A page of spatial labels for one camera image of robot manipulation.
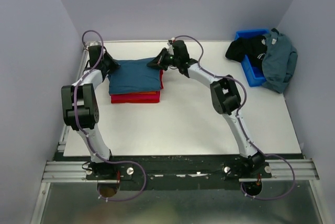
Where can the teal blue t shirt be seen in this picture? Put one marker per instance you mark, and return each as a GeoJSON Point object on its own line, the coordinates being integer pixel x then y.
{"type": "Point", "coordinates": [134, 76]}

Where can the pink t shirt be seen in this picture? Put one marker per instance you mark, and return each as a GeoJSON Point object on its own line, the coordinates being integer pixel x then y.
{"type": "Point", "coordinates": [137, 99]}

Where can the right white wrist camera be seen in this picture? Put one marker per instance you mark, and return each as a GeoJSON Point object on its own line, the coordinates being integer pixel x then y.
{"type": "Point", "coordinates": [170, 46]}

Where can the black t shirt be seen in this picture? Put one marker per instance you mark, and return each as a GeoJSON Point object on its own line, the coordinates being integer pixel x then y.
{"type": "Point", "coordinates": [254, 47]}

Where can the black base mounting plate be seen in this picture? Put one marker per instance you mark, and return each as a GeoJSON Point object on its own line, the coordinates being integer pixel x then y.
{"type": "Point", "coordinates": [175, 173]}

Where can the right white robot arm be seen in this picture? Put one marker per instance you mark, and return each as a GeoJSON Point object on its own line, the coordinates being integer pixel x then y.
{"type": "Point", "coordinates": [225, 99]}

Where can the orange t shirt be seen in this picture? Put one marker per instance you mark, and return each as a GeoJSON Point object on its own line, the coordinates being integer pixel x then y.
{"type": "Point", "coordinates": [138, 94]}

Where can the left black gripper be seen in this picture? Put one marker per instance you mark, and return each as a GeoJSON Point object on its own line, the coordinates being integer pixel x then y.
{"type": "Point", "coordinates": [114, 65]}

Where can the aluminium frame rail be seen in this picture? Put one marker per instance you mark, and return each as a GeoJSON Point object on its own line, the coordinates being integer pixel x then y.
{"type": "Point", "coordinates": [56, 172]}

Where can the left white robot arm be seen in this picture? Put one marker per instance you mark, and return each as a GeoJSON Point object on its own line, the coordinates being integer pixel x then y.
{"type": "Point", "coordinates": [80, 107]}

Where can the grey blue t shirt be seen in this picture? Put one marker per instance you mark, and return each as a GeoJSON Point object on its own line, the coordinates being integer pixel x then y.
{"type": "Point", "coordinates": [279, 62]}

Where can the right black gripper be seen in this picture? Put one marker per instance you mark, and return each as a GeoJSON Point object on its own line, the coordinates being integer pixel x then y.
{"type": "Point", "coordinates": [158, 62]}

